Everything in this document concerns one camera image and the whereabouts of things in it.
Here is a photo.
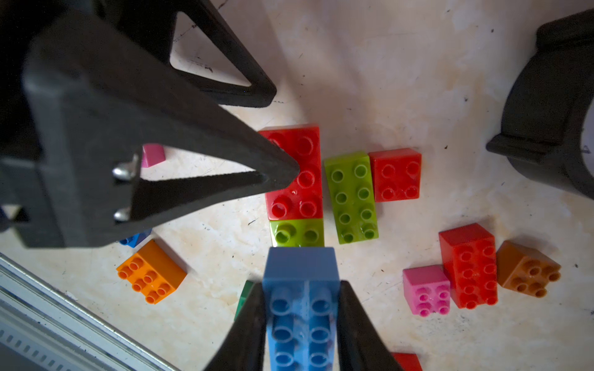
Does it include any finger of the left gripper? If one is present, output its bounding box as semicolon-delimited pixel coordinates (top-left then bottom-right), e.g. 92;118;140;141
1;9;300;248
97;1;277;108

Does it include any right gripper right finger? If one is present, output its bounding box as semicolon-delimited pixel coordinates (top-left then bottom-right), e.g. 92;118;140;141
337;281;403;371

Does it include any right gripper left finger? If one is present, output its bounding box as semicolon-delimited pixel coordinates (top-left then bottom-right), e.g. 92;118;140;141
204;283;266;371

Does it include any light blue block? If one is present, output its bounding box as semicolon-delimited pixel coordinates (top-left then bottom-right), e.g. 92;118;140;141
262;247;340;370
119;229;152;248

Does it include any pink block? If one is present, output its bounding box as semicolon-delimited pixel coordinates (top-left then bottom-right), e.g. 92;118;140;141
403;265;451;318
141;144;166;168

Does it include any lime block small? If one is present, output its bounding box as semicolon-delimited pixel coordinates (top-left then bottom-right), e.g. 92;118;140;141
269;219;325;247

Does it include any red long block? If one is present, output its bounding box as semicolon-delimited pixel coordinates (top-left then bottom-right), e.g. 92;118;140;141
260;124;323;221

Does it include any lime long block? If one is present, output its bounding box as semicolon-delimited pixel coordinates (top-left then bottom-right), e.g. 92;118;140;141
323;151;379;244

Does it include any small red block back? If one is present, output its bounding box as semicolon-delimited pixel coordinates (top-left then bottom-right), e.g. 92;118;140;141
368;148;422;203

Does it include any small red block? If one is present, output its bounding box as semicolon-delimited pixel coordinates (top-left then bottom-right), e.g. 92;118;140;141
392;352;422;371
368;148;422;203

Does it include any small red block right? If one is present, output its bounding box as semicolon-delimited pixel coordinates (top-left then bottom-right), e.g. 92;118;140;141
392;352;422;371

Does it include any green block front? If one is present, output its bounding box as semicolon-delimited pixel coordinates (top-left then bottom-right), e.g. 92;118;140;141
235;280;255;320

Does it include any orange block front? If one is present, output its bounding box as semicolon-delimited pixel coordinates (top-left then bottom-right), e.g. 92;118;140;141
117;240;187;305

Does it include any red block front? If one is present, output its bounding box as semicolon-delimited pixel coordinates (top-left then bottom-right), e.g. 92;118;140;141
439;224;498;310

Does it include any brown orange block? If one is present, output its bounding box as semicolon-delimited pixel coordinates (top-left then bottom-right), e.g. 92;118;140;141
497;241;562;298

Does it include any black round table clock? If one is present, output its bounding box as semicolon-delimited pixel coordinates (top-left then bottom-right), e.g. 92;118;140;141
486;9;593;199

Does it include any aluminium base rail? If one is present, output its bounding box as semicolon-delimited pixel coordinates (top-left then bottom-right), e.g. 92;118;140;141
1;255;175;370

